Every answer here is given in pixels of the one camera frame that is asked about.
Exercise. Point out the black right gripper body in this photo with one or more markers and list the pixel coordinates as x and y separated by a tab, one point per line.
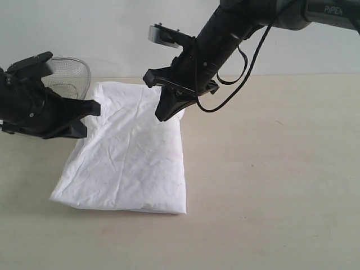
191	73

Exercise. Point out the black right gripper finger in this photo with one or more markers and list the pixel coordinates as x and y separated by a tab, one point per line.
163	77
171	102

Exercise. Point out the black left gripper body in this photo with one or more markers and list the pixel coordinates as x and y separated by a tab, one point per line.
29	107

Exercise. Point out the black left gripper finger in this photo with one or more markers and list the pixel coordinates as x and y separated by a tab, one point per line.
82	108
74	129

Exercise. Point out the metal wire mesh basket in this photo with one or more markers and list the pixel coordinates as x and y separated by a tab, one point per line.
71	77

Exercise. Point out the white t-shirt red print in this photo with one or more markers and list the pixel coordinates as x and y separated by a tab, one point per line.
129	160

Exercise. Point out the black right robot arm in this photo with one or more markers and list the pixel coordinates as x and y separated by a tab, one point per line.
236	21

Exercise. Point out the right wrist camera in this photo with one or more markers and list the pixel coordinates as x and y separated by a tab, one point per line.
159	34

